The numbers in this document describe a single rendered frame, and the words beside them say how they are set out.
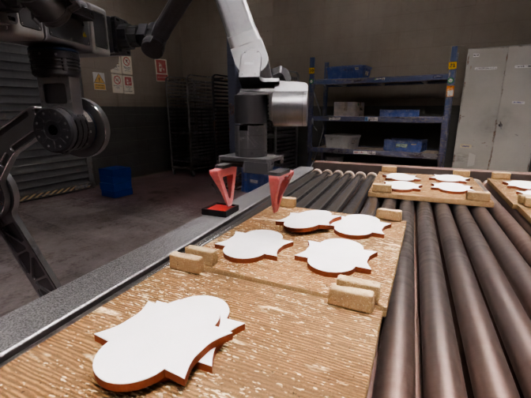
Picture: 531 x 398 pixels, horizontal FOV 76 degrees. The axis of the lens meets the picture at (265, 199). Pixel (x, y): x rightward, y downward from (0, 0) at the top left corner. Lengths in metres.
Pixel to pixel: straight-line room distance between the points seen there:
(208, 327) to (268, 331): 0.07
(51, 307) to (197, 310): 0.24
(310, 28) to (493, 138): 3.14
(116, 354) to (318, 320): 0.23
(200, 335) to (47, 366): 0.16
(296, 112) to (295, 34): 5.64
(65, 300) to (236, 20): 0.55
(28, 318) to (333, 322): 0.41
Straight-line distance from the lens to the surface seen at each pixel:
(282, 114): 0.57
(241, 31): 0.67
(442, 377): 0.45
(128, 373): 0.38
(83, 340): 0.47
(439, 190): 1.25
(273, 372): 0.39
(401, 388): 0.42
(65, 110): 1.24
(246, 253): 0.61
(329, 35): 5.97
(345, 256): 0.62
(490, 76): 4.98
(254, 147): 0.59
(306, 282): 0.54
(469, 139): 4.98
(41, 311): 0.60
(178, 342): 0.40
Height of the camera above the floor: 1.19
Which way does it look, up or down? 15 degrees down
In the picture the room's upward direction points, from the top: straight up
